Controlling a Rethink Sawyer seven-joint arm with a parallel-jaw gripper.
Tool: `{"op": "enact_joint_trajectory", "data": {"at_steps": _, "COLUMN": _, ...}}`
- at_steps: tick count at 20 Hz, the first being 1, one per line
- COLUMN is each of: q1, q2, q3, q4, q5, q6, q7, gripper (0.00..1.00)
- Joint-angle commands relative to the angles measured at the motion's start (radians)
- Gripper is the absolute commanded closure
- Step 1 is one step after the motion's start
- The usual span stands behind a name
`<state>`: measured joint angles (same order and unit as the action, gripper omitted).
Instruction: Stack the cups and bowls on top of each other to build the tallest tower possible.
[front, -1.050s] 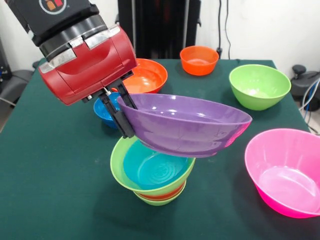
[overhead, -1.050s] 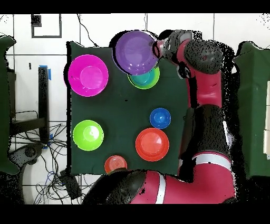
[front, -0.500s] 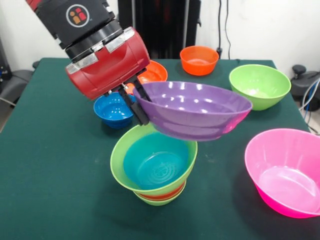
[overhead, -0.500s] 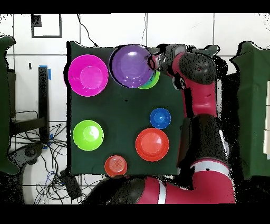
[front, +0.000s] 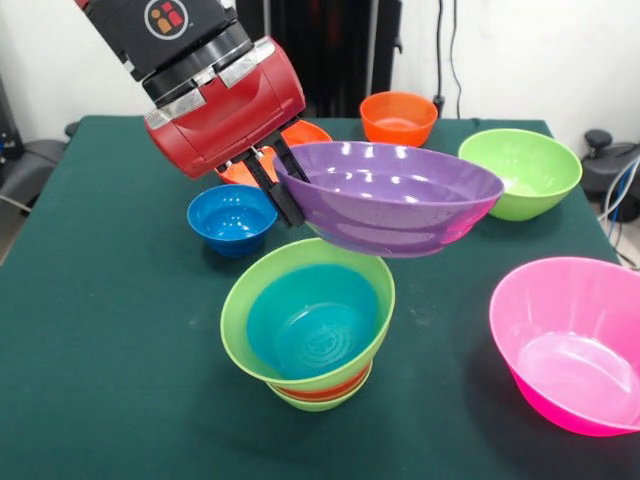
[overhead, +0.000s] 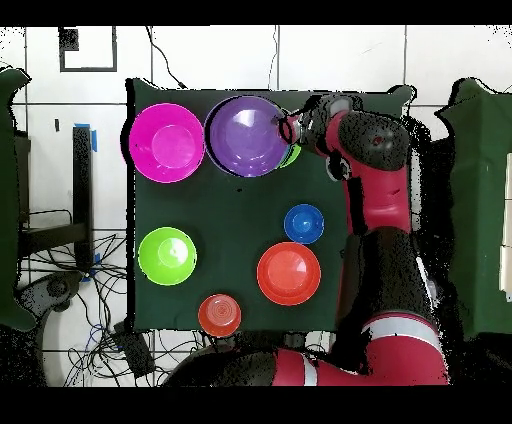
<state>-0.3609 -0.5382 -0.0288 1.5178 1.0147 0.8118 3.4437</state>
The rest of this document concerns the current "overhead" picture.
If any green cloth side table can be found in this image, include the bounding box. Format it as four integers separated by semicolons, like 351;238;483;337
0;67;39;331
435;77;512;337

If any dark green table cloth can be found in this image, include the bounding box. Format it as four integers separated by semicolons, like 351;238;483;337
126;77;413;335

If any black floor box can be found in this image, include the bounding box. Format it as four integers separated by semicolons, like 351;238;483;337
111;319;157;380

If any blue tape strip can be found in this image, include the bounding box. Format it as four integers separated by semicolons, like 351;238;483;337
74;122;98;153

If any black metal stand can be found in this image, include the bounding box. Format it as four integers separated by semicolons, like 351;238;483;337
17;124;94;273

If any small translucent orange bowl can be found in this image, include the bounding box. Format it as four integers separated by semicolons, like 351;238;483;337
197;293;243;338

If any purple bowl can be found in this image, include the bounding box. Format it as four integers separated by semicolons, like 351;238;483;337
204;94;291;178

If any large green bowl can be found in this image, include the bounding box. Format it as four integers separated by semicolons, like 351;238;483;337
137;226;198;287
277;142;303;170

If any tangle of floor cables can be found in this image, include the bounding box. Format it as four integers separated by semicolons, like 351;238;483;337
19;207;209;387

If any black office chair base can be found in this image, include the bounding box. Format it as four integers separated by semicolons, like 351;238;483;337
17;271;85;321

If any black floor frame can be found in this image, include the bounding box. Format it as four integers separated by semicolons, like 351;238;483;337
58;26;118;73

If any large orange bowl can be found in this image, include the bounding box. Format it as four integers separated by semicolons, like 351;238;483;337
256;241;322;307

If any large pink bowl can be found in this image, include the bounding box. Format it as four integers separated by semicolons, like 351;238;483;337
127;102;207;184

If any black floor cable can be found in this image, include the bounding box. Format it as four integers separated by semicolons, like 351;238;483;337
144;26;189;90

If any small dark blue bowl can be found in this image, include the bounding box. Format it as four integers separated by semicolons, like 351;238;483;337
283;203;326;246

